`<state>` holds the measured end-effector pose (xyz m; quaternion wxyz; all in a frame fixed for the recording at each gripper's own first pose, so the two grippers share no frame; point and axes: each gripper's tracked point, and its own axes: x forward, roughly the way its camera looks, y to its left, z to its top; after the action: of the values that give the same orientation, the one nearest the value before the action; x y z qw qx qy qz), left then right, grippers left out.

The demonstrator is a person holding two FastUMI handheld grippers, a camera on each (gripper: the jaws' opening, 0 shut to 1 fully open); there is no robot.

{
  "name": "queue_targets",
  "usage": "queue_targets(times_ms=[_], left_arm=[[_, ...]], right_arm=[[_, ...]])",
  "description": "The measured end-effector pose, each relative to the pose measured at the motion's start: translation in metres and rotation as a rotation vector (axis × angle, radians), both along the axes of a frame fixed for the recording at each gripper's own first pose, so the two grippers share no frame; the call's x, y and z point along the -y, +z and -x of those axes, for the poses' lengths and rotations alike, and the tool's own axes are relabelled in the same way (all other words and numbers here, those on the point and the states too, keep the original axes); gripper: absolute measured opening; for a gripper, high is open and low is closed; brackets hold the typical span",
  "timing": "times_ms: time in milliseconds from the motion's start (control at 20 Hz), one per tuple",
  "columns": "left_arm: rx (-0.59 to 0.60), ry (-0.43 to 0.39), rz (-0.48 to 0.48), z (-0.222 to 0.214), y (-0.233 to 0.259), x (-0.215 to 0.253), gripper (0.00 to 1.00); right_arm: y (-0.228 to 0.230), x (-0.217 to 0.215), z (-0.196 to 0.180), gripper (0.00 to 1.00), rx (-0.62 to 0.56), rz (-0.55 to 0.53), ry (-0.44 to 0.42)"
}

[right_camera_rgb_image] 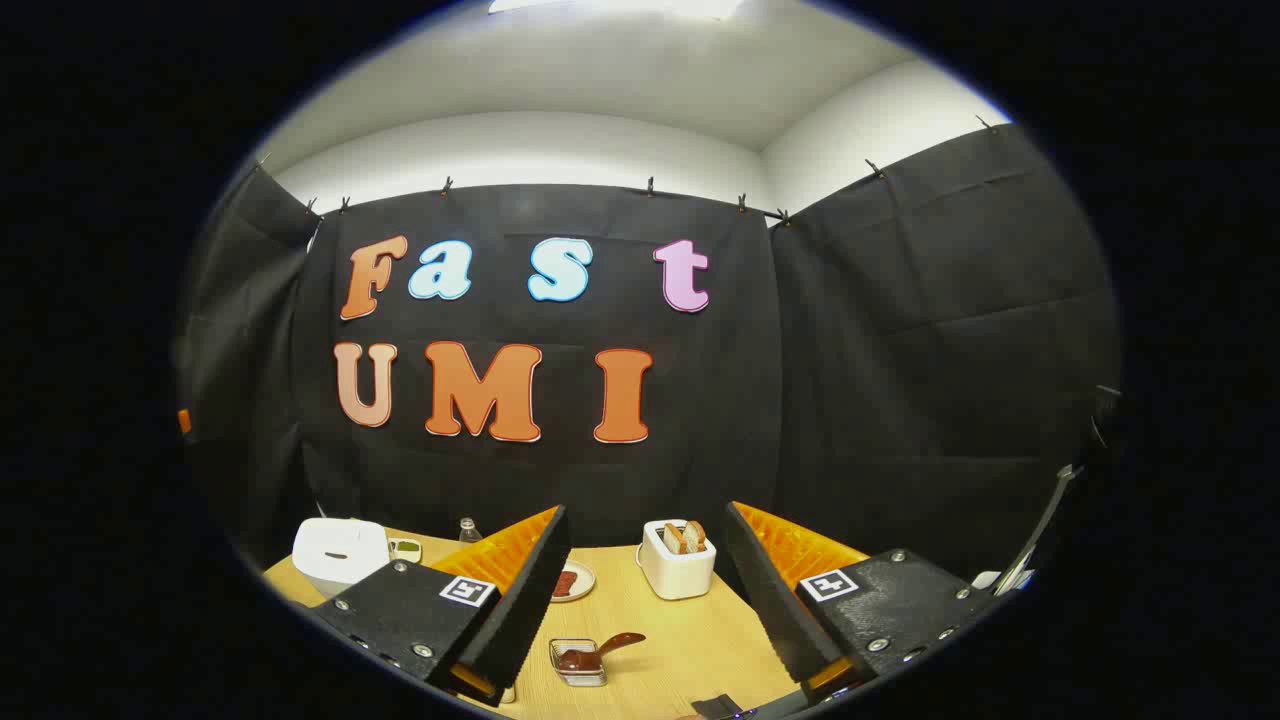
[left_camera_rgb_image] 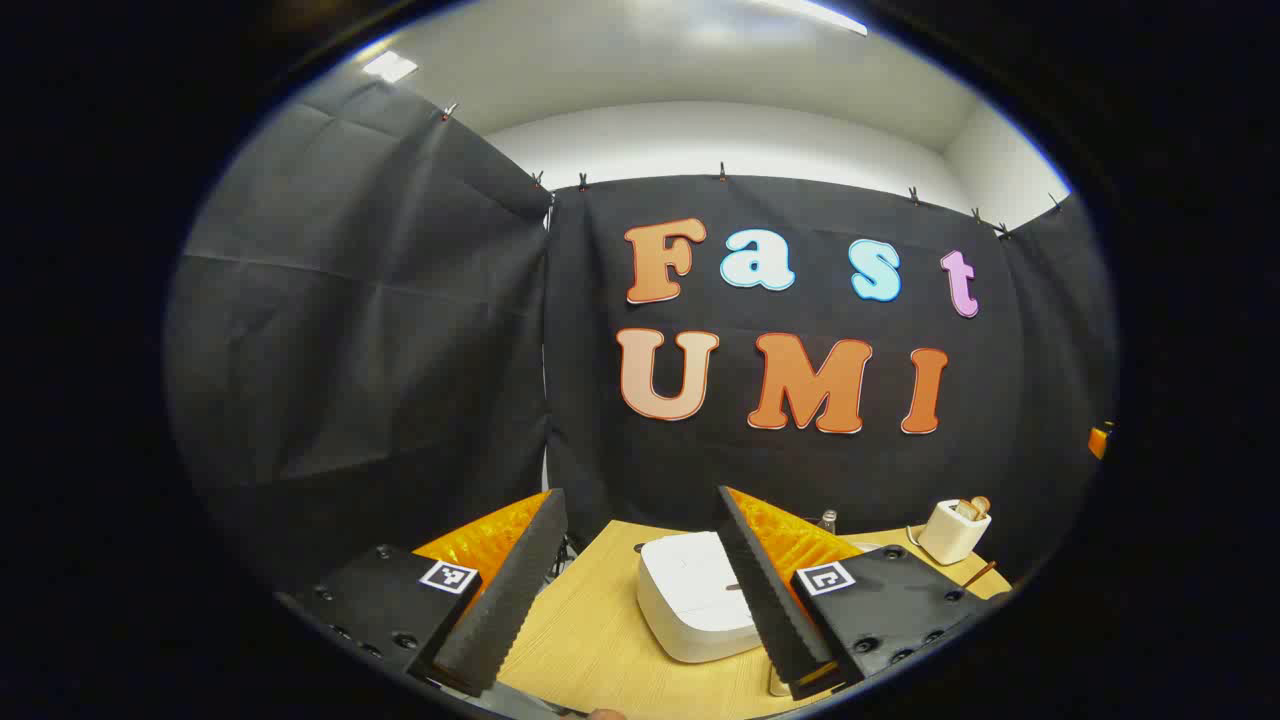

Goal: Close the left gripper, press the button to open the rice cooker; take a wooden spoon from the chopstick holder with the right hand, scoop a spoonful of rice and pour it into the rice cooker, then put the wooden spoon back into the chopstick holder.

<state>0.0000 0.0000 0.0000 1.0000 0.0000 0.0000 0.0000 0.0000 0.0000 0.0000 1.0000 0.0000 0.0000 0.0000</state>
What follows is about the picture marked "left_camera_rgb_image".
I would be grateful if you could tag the long ceiling light strip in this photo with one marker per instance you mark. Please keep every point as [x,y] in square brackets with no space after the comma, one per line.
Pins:
[815,15]

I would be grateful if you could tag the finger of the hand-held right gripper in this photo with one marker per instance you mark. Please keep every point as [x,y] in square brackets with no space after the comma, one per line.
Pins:
[1100,440]

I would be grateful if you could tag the black backdrop cloth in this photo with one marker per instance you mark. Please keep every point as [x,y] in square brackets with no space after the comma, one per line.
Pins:
[400,350]

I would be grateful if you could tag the cream rice dish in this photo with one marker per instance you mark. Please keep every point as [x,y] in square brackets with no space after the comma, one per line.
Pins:
[776,685]

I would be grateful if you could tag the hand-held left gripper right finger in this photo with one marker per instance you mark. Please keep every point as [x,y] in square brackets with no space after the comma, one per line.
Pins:
[775,610]

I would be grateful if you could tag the white rice cooker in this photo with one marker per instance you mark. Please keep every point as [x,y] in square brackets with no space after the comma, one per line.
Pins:
[690,600]

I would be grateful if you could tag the ceiling light panel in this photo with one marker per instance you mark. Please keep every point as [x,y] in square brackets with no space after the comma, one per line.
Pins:
[390,67]

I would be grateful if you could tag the white toaster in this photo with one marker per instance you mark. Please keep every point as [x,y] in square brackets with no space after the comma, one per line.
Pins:
[950,535]

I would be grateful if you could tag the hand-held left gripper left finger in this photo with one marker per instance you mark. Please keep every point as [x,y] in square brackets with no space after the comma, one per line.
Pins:
[510,600]

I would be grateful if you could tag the row of black cloth clips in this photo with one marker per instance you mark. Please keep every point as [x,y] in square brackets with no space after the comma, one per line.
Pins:
[722,172]

